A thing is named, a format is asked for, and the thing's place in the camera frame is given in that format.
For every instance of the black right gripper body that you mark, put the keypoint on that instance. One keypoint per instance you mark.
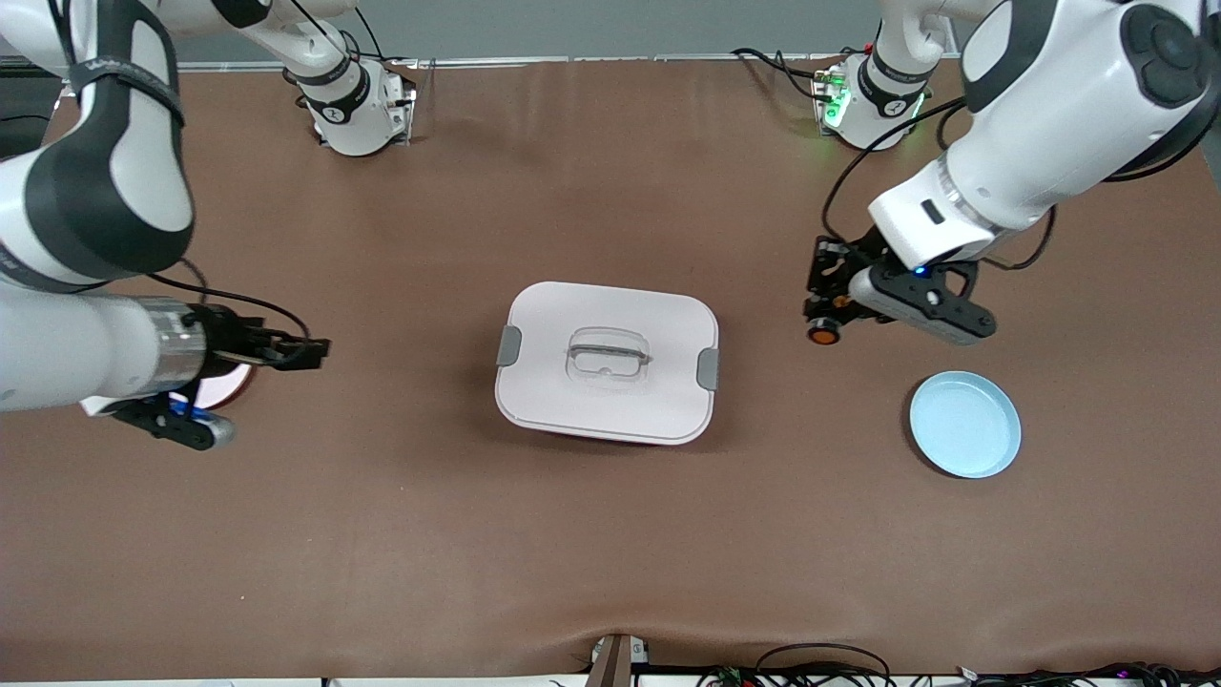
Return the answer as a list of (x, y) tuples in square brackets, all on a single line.
[(226, 335)]

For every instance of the orange capped black switch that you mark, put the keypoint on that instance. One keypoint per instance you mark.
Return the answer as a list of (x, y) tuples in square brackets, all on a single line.
[(822, 334)]

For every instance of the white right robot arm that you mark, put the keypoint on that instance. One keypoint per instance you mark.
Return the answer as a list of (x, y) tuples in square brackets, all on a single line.
[(86, 343)]

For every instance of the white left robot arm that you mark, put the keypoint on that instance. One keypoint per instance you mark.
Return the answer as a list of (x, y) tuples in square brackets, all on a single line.
[(1049, 105)]

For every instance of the white lidded storage box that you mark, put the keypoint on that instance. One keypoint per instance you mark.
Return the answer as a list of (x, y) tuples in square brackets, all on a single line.
[(610, 401)]

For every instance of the pink round plate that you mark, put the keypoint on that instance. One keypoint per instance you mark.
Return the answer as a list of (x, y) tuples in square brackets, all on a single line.
[(234, 384)]

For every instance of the light blue round plate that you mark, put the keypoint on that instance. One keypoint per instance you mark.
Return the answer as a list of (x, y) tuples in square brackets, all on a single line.
[(963, 425)]

